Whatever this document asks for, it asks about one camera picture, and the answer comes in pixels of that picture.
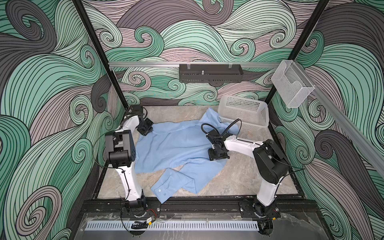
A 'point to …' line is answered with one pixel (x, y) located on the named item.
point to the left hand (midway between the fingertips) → (154, 126)
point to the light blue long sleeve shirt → (182, 148)
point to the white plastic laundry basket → (253, 115)
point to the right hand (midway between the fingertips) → (214, 157)
